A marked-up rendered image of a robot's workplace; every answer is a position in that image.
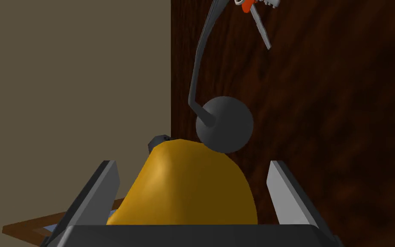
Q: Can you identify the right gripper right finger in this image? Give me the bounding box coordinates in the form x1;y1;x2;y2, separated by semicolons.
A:
266;160;322;230

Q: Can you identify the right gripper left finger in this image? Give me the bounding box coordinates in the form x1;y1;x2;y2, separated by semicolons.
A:
48;160;121;241

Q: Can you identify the small dark grey object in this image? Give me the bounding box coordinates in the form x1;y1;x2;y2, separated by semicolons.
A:
148;134;177;154

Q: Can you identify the yellow rounded fruit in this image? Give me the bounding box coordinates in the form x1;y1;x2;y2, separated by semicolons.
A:
106;139;259;226

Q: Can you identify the dark grey ladle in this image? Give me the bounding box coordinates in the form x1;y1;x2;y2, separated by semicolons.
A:
188;0;254;154

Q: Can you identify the dark brown wooden table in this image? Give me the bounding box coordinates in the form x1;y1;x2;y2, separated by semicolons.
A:
171;0;395;247

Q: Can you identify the brown wooden frame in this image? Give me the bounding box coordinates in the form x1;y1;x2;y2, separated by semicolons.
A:
2;198;126;247

